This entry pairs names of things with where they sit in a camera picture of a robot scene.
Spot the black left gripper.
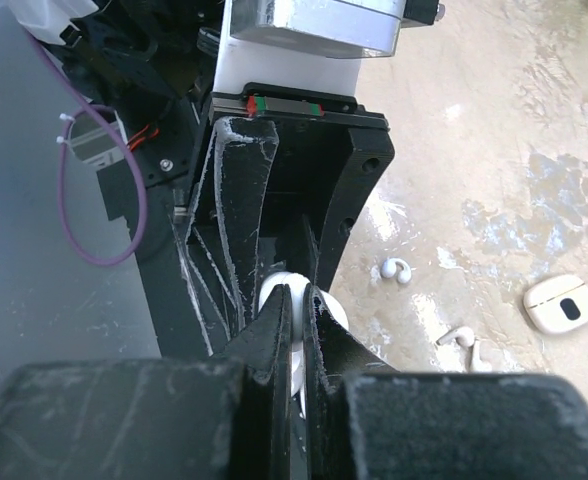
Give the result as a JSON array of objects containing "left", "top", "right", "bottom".
[{"left": 174, "top": 82, "right": 395, "bottom": 350}]

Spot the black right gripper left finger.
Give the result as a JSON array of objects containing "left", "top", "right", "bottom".
[{"left": 0, "top": 285, "right": 293, "bottom": 479}]

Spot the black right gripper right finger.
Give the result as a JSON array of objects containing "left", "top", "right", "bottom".
[{"left": 303, "top": 287, "right": 588, "bottom": 479}]

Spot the white earbud charging case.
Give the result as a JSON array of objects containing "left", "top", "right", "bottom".
[{"left": 256, "top": 271, "right": 350, "bottom": 421}]

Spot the white clip earbud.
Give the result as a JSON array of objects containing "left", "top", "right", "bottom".
[{"left": 370, "top": 257, "right": 413, "bottom": 285}]

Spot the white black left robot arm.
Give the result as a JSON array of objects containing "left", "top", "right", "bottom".
[{"left": 9, "top": 1, "right": 415, "bottom": 358}]

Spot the beige closed earbud case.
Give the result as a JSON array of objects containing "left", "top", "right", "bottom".
[{"left": 523, "top": 274, "right": 588, "bottom": 335}]

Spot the white stem earbud right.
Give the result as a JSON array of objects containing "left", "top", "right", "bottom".
[{"left": 469, "top": 340, "right": 493, "bottom": 373}]

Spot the white stem earbud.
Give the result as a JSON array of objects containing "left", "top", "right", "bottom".
[
  {"left": 436, "top": 326, "right": 476, "bottom": 348},
  {"left": 469, "top": 340, "right": 493, "bottom": 373}
]

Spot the white stem earbud left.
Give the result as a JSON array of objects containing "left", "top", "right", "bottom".
[{"left": 436, "top": 326, "right": 476, "bottom": 348}]

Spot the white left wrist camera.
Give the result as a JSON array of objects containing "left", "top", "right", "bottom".
[{"left": 213, "top": 0, "right": 406, "bottom": 96}]

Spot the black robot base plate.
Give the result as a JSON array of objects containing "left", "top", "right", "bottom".
[{"left": 55, "top": 1, "right": 223, "bottom": 360}]

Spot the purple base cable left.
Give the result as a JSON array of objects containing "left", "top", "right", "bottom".
[{"left": 23, "top": 29, "right": 149, "bottom": 267}]

